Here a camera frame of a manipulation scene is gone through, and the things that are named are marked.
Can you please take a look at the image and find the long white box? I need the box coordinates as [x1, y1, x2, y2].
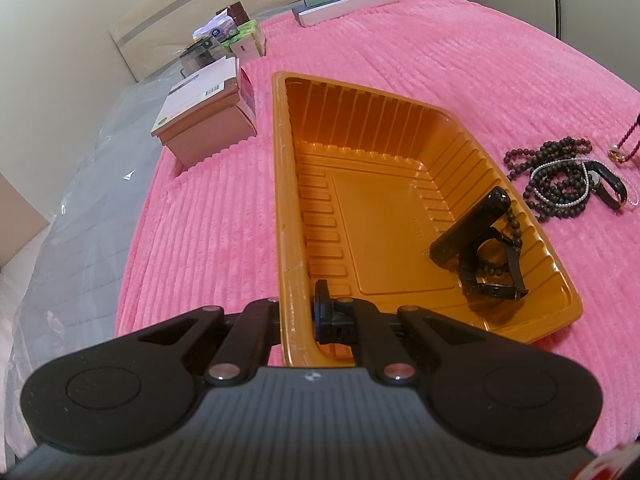
[298, 0, 399, 28]

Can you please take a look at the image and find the orange plastic tray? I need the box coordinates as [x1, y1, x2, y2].
[271, 71, 585, 368]

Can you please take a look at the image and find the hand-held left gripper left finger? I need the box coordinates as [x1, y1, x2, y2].
[134, 298, 282, 387]

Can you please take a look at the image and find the small dark bead bracelet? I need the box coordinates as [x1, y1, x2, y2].
[481, 209, 524, 281]

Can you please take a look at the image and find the long dark bead necklace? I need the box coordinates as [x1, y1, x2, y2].
[521, 141, 594, 222]

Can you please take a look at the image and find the red white printed cloth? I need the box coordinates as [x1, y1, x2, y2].
[570, 441, 640, 480]

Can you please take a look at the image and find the black strap wristwatch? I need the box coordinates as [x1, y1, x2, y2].
[582, 160, 629, 209]

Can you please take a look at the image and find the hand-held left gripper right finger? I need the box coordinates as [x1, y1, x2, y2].
[313, 279, 503, 387]

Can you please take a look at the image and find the flat blue box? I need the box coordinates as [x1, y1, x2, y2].
[291, 0, 392, 17]

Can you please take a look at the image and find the pink cardboard box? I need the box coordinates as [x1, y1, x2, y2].
[151, 56, 257, 167]

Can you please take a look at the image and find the white pearl bracelet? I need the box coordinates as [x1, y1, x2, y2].
[529, 157, 592, 212]

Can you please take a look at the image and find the reddish brown bead bracelet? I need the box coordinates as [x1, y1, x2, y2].
[504, 137, 594, 181]

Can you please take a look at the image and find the beige cardboard panel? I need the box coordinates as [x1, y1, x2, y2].
[0, 172, 52, 267]

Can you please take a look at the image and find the small brown box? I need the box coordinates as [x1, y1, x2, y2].
[215, 2, 250, 26]

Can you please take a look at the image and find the pink ribbed blanket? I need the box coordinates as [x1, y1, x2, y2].
[115, 0, 640, 463]

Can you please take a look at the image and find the dark red box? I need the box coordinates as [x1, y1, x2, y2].
[238, 67, 259, 137]

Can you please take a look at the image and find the white blue tissue pack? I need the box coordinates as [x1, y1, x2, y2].
[194, 16, 242, 44]

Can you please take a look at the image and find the dark red bead string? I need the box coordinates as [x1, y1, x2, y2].
[607, 114, 640, 167]

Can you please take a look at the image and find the black smart band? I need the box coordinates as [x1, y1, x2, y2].
[429, 186, 530, 302]

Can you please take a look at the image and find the clear plastic sheet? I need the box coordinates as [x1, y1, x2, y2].
[0, 0, 311, 463]

